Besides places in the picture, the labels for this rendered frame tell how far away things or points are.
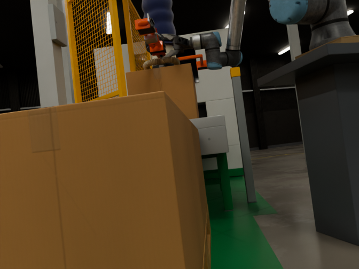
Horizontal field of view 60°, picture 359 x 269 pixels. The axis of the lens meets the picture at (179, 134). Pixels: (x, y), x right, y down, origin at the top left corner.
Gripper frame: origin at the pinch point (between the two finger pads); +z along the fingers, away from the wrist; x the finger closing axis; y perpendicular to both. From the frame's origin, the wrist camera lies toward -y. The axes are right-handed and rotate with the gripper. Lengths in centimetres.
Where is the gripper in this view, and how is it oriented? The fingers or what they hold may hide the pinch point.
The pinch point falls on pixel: (159, 46)
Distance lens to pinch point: 194.8
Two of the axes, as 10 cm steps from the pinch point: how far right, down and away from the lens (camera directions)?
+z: -9.9, 1.2, 1.0
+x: -1.2, -9.9, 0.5
